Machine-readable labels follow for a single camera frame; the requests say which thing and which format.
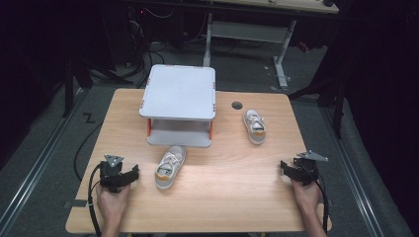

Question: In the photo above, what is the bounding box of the wooden desk with white legs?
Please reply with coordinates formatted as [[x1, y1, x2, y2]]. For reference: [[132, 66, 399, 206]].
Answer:
[[201, 0, 340, 91]]

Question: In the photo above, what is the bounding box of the white two-tier shoe rack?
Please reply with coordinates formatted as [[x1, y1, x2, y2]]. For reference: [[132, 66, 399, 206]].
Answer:
[[138, 63, 217, 148]]

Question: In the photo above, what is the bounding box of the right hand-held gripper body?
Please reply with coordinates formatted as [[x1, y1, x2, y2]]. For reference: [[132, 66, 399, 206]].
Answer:
[[293, 150, 330, 188]]

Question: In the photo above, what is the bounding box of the person's right hand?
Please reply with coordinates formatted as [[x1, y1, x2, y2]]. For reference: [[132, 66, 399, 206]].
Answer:
[[291, 179, 323, 212]]

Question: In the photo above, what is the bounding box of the black floor cable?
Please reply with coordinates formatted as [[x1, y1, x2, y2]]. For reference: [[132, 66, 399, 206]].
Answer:
[[72, 120, 104, 182]]

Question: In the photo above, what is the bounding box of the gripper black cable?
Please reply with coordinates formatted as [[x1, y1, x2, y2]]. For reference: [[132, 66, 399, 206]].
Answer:
[[315, 179, 331, 235], [86, 163, 103, 237]]

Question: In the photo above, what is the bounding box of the black metal stand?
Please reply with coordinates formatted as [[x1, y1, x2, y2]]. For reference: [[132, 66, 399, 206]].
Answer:
[[288, 62, 348, 140], [61, 55, 95, 119]]

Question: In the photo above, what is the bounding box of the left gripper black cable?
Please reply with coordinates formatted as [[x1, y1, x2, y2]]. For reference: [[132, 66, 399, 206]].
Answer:
[[86, 163, 103, 237]]

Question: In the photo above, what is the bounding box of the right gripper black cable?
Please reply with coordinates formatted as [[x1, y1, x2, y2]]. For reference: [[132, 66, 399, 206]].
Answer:
[[315, 179, 331, 235]]

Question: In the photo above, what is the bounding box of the white and orange small shoe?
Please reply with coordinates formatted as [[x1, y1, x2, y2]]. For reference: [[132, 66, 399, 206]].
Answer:
[[242, 109, 267, 146], [154, 145, 188, 191]]

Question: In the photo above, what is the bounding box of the person's left hand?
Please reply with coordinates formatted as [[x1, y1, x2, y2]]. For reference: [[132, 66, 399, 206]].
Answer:
[[95, 183, 131, 219]]

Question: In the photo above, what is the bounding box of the bundle of dark cables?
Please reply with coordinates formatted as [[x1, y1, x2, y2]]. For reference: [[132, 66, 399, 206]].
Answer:
[[126, 5, 174, 88]]

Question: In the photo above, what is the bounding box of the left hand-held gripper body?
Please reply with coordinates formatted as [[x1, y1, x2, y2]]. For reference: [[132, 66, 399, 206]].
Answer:
[[99, 154, 133, 194]]

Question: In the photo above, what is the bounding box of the metal floor rail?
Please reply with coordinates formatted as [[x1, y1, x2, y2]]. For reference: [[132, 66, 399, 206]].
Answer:
[[320, 105, 385, 237], [0, 88, 87, 232]]

